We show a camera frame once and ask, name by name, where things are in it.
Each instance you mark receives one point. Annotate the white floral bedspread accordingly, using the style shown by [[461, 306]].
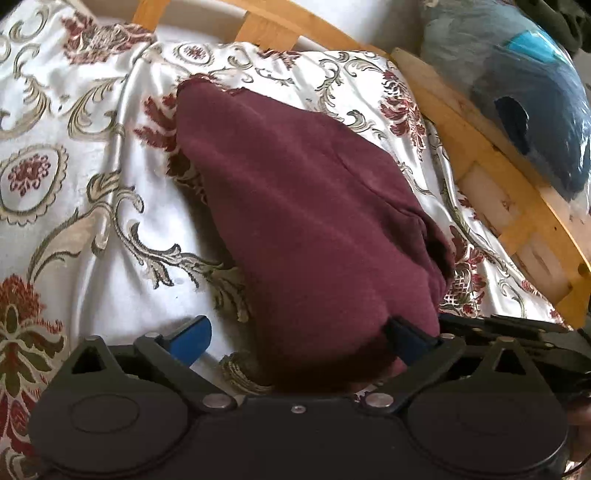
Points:
[[83, 194]]

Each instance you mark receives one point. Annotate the wooden bed frame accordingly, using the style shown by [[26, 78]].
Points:
[[498, 152]]

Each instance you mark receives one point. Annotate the plastic bag of clothes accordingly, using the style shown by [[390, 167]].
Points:
[[517, 78]]

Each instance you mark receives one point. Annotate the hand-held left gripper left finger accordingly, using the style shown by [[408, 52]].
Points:
[[193, 336]]

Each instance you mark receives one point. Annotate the maroon garment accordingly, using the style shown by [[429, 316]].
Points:
[[300, 230]]

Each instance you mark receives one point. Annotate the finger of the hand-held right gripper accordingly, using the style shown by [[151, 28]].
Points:
[[498, 323]]

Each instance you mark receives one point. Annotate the dark cloth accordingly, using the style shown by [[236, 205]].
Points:
[[561, 21]]

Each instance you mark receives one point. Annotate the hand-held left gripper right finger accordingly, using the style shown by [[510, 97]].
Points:
[[411, 340]]

